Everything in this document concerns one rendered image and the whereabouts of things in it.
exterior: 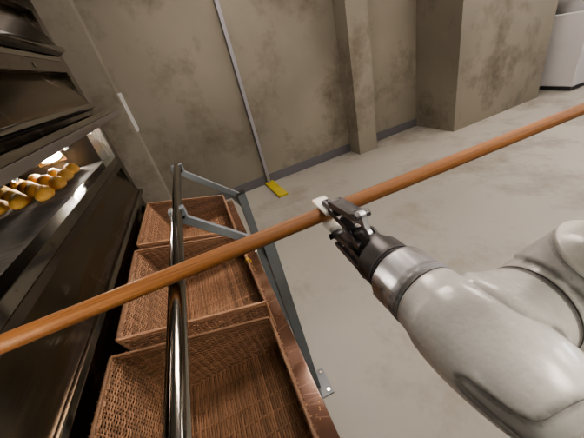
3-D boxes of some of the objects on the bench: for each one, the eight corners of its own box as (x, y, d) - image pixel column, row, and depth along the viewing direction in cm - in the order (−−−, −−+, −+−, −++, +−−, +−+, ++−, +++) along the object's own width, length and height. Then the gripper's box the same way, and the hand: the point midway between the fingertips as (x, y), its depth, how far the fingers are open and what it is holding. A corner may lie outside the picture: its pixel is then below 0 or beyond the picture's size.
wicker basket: (154, 391, 98) (110, 343, 84) (159, 290, 145) (131, 249, 131) (279, 328, 109) (260, 277, 95) (246, 254, 156) (229, 212, 142)
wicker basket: (123, 721, 48) (3, 741, 34) (150, 401, 95) (105, 355, 81) (367, 555, 57) (352, 516, 43) (282, 339, 104) (262, 287, 90)
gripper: (367, 235, 34) (295, 178, 54) (376, 320, 42) (310, 243, 62) (417, 212, 35) (328, 165, 55) (416, 298, 44) (340, 230, 63)
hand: (327, 213), depth 56 cm, fingers closed on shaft, 3 cm apart
